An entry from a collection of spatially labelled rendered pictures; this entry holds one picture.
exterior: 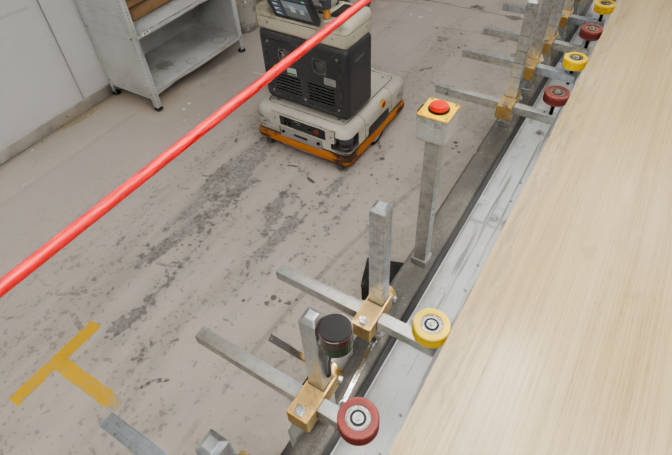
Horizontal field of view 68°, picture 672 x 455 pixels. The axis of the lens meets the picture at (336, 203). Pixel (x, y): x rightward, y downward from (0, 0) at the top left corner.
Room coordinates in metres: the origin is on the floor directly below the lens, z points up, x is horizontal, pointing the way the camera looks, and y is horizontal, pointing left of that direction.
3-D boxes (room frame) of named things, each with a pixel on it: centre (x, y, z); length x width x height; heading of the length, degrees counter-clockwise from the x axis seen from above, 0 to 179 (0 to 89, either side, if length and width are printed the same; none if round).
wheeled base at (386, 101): (2.48, -0.02, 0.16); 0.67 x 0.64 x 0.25; 145
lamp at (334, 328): (0.44, 0.02, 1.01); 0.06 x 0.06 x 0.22; 56
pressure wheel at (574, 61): (1.59, -0.89, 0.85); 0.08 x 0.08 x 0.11
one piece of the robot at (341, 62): (2.41, 0.03, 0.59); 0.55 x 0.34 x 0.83; 55
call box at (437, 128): (0.89, -0.23, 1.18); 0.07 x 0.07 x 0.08; 56
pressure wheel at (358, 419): (0.37, -0.01, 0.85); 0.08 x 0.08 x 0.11
